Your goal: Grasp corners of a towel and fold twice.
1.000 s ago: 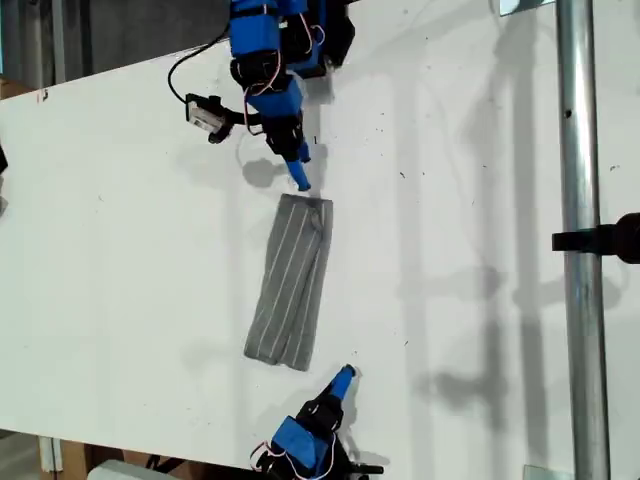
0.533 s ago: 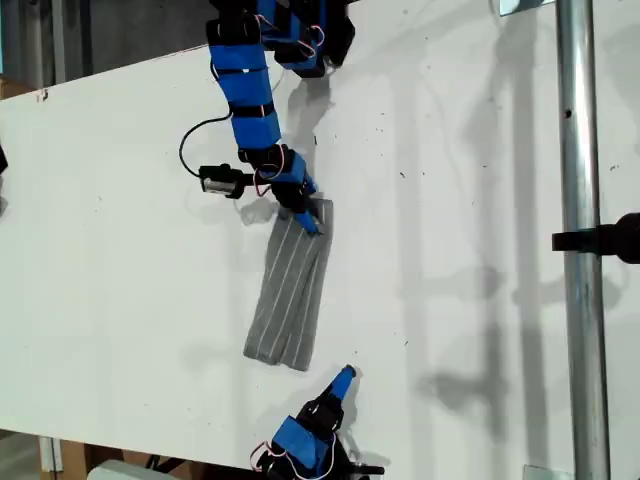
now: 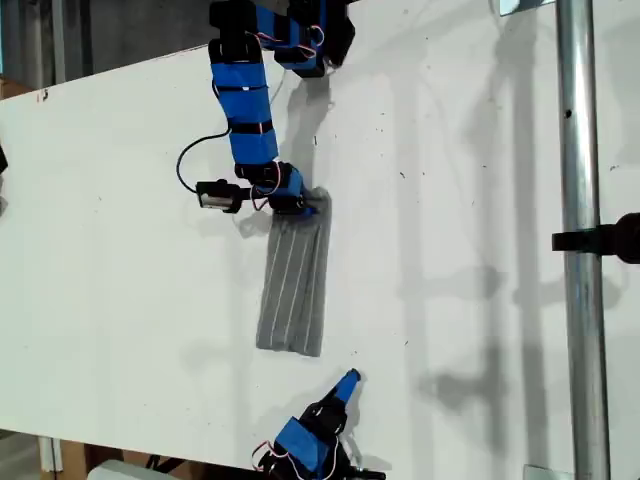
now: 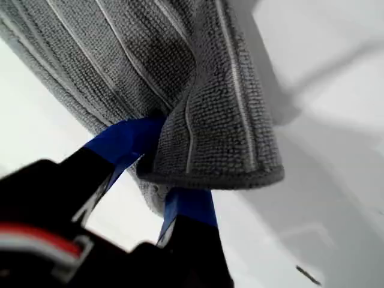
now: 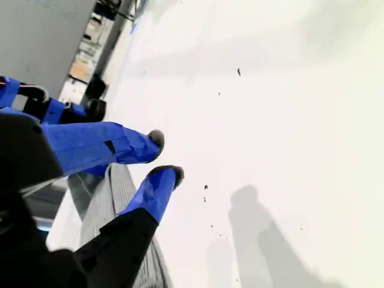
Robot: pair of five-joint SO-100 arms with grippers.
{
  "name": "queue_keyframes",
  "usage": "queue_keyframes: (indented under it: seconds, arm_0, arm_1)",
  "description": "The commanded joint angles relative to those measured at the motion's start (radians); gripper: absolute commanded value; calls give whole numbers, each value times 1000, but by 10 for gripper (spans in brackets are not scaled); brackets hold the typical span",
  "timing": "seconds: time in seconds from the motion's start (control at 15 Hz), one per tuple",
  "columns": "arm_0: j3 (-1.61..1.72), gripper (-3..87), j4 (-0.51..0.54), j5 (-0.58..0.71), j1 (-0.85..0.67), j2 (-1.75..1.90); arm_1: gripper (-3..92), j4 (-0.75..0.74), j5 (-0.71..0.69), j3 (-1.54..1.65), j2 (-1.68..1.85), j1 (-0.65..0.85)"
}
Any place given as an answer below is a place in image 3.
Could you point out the grey striped towel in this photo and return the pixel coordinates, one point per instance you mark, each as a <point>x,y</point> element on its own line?
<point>295,290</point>

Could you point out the white box under table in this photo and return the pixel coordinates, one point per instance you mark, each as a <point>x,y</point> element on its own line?
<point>125,471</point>

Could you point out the white table leg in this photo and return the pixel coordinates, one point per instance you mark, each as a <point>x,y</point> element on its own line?
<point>50,454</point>

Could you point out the dark object at table edge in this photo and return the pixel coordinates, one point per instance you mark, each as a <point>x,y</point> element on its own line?
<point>2,160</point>

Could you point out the black clamp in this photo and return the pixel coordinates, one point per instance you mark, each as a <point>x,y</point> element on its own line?
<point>600,239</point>

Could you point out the black camera stalk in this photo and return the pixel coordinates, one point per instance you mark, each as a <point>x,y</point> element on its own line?
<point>246,193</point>

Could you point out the steel post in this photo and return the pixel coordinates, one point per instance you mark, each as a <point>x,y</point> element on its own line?
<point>580,300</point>

